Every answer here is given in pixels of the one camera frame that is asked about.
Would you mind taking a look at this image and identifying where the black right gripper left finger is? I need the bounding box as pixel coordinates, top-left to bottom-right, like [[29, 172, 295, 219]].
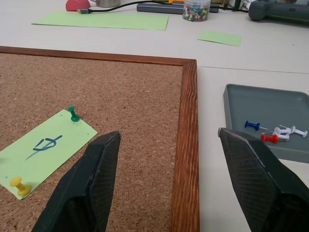
[[31, 130, 122, 232]]

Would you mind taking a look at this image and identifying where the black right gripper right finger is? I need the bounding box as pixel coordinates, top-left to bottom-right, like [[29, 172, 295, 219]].
[[217, 127, 309, 232]]

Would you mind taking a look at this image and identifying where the red push pin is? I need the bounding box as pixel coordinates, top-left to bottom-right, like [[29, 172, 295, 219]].
[[260, 134, 290, 144]]

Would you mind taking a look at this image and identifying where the green note with blue scribble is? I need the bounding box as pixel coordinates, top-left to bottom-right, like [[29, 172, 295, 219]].
[[0, 109, 98, 201]]

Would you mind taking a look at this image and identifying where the blue push pin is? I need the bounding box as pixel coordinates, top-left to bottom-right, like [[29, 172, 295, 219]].
[[244, 120, 268, 131]]

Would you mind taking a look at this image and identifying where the yellow push pin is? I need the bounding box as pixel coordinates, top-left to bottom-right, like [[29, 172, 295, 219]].
[[9, 176, 32, 197]]

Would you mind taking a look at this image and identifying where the green push pin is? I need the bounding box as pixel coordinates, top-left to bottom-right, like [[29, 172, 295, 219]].
[[67, 105, 81, 122]]

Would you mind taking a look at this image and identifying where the wood-framed cork board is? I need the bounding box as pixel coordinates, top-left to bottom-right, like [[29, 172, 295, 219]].
[[0, 45, 200, 232]]

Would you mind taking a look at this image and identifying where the small green paper piece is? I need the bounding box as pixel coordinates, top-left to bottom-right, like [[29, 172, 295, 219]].
[[197, 30, 242, 47]]

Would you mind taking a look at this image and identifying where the clear jar of push pins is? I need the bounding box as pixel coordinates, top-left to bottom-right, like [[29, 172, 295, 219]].
[[182, 0, 211, 23]]

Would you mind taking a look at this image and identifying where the grey plastic tray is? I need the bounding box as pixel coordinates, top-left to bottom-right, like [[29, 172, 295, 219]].
[[223, 83, 309, 164]]

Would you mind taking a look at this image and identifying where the large green paper sheet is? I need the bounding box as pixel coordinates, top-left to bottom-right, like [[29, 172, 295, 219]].
[[31, 12, 169, 31]]

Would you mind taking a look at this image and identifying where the red rounded object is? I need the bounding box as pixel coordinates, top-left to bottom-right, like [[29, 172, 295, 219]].
[[65, 0, 92, 12]]

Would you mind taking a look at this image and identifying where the silver metal cup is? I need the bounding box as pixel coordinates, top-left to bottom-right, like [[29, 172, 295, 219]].
[[89, 0, 122, 8]]

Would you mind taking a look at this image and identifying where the dark grey flat bar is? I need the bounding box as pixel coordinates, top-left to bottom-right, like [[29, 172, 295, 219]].
[[137, 3, 220, 15]]

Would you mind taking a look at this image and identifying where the black cable with grey plug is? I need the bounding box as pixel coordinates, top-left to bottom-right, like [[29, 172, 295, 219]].
[[77, 0, 169, 15]]

